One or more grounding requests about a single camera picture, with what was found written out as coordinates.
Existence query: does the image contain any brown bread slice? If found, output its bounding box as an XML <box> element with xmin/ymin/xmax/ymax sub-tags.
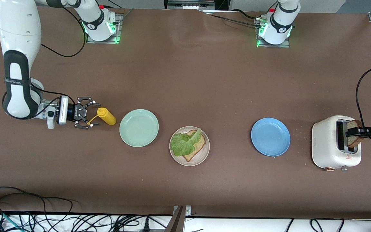
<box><xmin>347</xmin><ymin>120</ymin><xmax>363</xmax><ymax>149</ymax></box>
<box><xmin>182</xmin><ymin>130</ymin><xmax>206</xmax><ymax>162</ymax></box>

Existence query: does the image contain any yellow squeeze bottle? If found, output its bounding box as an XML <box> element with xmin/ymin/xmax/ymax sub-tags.
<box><xmin>87</xmin><ymin>107</ymin><xmax>117</xmax><ymax>126</ymax></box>

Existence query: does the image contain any green lettuce leaf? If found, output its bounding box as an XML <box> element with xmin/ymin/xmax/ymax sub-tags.
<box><xmin>170</xmin><ymin>128</ymin><xmax>202</xmax><ymax>157</ymax></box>

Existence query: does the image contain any mint green plate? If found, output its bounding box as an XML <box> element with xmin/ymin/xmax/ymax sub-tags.
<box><xmin>119</xmin><ymin>109</ymin><xmax>159</xmax><ymax>148</ymax></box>

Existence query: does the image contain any blue plate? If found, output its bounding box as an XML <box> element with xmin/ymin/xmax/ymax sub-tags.
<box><xmin>251</xmin><ymin>118</ymin><xmax>291</xmax><ymax>157</ymax></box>

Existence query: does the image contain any beige plate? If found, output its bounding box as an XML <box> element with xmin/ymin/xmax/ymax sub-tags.
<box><xmin>169</xmin><ymin>126</ymin><xmax>210</xmax><ymax>167</ymax></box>

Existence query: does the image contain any white toaster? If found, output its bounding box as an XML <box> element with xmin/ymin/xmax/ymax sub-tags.
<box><xmin>311</xmin><ymin>115</ymin><xmax>362</xmax><ymax>172</ymax></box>

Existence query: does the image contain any black grey control box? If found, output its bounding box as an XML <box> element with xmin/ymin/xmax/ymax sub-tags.
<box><xmin>164</xmin><ymin>0</ymin><xmax>215</xmax><ymax>10</ymax></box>

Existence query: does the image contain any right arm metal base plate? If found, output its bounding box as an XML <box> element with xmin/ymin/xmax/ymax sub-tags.
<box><xmin>86</xmin><ymin>14</ymin><xmax>122</xmax><ymax>44</ymax></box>

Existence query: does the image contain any black looped table cable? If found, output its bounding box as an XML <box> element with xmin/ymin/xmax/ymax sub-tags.
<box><xmin>0</xmin><ymin>186</ymin><xmax>74</xmax><ymax>215</ymax></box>

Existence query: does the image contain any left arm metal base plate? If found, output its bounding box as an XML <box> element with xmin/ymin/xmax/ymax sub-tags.
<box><xmin>255</xmin><ymin>17</ymin><xmax>290</xmax><ymax>48</ymax></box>

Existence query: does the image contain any grey metal table bracket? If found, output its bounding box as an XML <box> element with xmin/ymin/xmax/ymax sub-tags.
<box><xmin>166</xmin><ymin>206</ymin><xmax>192</xmax><ymax>232</ymax></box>

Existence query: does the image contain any black base power cable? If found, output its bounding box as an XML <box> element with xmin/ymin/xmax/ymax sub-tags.
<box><xmin>203</xmin><ymin>9</ymin><xmax>265</xmax><ymax>29</ymax></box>

